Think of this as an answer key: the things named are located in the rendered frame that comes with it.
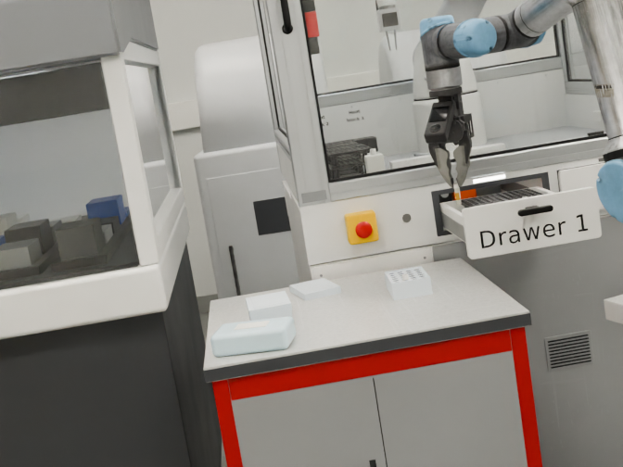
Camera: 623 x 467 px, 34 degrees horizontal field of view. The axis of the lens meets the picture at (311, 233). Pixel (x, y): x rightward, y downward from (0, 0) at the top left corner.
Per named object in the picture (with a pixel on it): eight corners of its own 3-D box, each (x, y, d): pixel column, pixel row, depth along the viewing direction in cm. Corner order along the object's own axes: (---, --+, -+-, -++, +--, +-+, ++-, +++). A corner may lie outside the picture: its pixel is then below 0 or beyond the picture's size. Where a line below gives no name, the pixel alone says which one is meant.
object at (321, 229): (711, 195, 251) (705, 138, 249) (309, 265, 246) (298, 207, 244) (581, 164, 345) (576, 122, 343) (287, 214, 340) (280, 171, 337)
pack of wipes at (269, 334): (298, 335, 198) (294, 313, 197) (288, 350, 189) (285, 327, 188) (224, 344, 201) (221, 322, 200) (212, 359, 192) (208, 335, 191)
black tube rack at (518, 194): (560, 226, 225) (557, 198, 224) (483, 240, 224) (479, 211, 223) (531, 213, 247) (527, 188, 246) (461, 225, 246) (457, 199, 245)
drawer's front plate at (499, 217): (602, 237, 216) (596, 186, 214) (469, 259, 214) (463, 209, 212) (599, 235, 217) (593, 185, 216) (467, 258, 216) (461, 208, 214)
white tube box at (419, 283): (432, 294, 214) (430, 276, 214) (394, 300, 214) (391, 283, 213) (424, 282, 226) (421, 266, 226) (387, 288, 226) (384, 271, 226)
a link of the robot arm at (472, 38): (509, 12, 204) (476, 18, 214) (464, 19, 199) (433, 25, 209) (514, 51, 205) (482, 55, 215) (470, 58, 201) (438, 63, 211)
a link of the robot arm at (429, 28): (432, 17, 209) (410, 21, 217) (439, 69, 211) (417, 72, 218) (463, 12, 212) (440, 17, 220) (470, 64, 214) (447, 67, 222)
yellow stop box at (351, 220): (380, 241, 241) (375, 211, 240) (350, 246, 241) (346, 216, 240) (376, 237, 246) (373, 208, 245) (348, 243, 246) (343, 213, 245)
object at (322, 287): (341, 293, 229) (340, 285, 229) (305, 300, 227) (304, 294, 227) (324, 283, 241) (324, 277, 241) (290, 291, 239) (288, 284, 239)
